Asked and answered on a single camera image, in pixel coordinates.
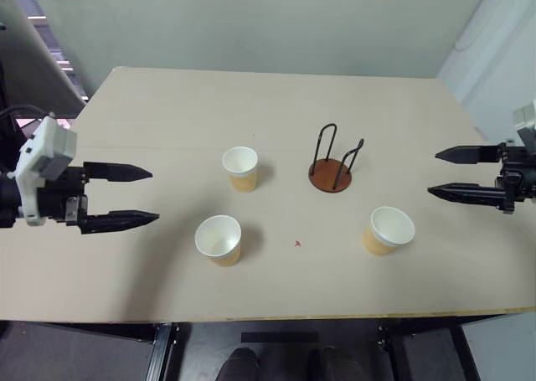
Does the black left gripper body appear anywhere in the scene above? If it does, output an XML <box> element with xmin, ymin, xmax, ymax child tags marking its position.
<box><xmin>36</xmin><ymin>164</ymin><xmax>90</xmax><ymax>228</ymax></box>

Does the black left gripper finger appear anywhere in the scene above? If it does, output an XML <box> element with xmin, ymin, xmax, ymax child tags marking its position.
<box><xmin>78</xmin><ymin>209</ymin><xmax>161</xmax><ymax>235</ymax></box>
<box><xmin>83</xmin><ymin>161</ymin><xmax>153</xmax><ymax>184</ymax></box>

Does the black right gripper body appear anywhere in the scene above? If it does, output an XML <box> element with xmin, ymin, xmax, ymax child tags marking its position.
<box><xmin>495</xmin><ymin>142</ymin><xmax>536</xmax><ymax>215</ymax></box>

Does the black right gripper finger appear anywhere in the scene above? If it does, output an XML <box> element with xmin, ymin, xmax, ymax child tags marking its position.
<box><xmin>427</xmin><ymin>182</ymin><xmax>509</xmax><ymax>209</ymax></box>
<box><xmin>435</xmin><ymin>144</ymin><xmax>504</xmax><ymax>166</ymax></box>

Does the tan paper cup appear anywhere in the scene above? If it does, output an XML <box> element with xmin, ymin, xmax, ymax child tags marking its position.
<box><xmin>221</xmin><ymin>146</ymin><xmax>260</xmax><ymax>194</ymax></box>
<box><xmin>194</xmin><ymin>214</ymin><xmax>243</xmax><ymax>268</ymax></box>
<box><xmin>361</xmin><ymin>205</ymin><xmax>416</xmax><ymax>258</ymax></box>

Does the white partition panel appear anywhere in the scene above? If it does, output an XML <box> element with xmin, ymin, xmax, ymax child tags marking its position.
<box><xmin>435</xmin><ymin>0</ymin><xmax>536</xmax><ymax>144</ymax></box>

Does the grey box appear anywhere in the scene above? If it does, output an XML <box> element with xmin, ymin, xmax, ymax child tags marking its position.
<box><xmin>459</xmin><ymin>312</ymin><xmax>536</xmax><ymax>381</ymax></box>

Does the dark rounded shape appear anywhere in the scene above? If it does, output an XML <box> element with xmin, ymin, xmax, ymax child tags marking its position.
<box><xmin>214</xmin><ymin>347</ymin><xmax>261</xmax><ymax>381</ymax></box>

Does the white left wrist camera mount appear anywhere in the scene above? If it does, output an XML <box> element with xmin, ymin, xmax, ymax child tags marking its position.
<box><xmin>14</xmin><ymin>112</ymin><xmax>80</xmax><ymax>228</ymax></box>

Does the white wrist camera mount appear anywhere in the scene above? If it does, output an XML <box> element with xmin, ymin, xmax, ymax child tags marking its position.
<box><xmin>512</xmin><ymin>99</ymin><xmax>536</xmax><ymax>142</ymax></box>
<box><xmin>14</xmin><ymin>112</ymin><xmax>80</xmax><ymax>228</ymax></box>

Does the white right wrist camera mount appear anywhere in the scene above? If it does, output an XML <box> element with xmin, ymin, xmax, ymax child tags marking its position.
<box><xmin>512</xmin><ymin>99</ymin><xmax>536</xmax><ymax>142</ymax></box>

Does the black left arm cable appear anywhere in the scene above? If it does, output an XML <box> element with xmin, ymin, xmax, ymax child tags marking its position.
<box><xmin>0</xmin><ymin>104</ymin><xmax>48</xmax><ymax>121</ymax></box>

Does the wire cup rack wooden base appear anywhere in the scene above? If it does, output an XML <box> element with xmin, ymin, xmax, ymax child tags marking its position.
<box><xmin>307</xmin><ymin>122</ymin><xmax>366</xmax><ymax>195</ymax></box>

